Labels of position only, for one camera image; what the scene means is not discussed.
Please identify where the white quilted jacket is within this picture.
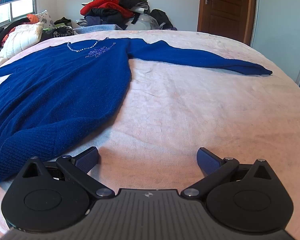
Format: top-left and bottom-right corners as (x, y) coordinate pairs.
(0, 22), (45, 72)

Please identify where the brown wooden door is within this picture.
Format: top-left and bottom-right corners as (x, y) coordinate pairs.
(197, 0), (257, 46)

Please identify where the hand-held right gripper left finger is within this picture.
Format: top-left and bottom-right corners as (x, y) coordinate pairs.
(22, 147), (115, 200)

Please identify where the pile of dark and red clothes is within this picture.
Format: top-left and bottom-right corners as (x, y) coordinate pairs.
(80, 0), (150, 30)

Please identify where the leopard print fuzzy garment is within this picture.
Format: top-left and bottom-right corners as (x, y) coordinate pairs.
(52, 27), (75, 38)

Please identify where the window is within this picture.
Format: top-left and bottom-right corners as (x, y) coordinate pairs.
(0, 0), (38, 28)

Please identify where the white floral pillow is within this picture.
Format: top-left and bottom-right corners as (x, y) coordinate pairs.
(36, 10), (55, 30)

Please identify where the light blue fleece blanket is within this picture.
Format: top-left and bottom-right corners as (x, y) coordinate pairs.
(74, 24), (123, 34)

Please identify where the black bag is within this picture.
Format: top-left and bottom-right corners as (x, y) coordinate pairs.
(150, 9), (174, 30)

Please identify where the white wardrobe door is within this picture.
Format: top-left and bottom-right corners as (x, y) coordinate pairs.
(250, 0), (300, 95)

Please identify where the blue knit sweater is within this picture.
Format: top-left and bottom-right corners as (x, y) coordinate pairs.
(0, 37), (273, 183)

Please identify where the translucent plastic bag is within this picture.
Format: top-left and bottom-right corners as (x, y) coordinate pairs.
(127, 14), (163, 31)

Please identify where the green and black garment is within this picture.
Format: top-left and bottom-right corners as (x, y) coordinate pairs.
(42, 17), (73, 32)

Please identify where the pink bed blanket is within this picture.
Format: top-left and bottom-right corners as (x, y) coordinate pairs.
(0, 29), (300, 240)

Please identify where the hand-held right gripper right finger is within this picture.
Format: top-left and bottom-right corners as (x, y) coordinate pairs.
(180, 147), (274, 200)

